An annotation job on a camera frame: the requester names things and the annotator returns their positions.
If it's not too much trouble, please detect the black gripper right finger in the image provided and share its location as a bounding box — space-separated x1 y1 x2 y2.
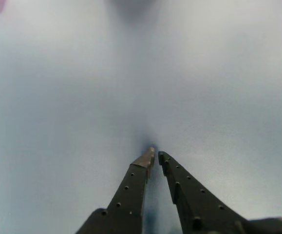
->
157 151 250 234

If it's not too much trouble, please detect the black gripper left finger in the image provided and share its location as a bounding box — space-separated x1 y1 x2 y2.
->
75 147 155 234

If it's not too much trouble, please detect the dark blue table mat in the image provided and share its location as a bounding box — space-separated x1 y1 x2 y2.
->
0 0 282 234

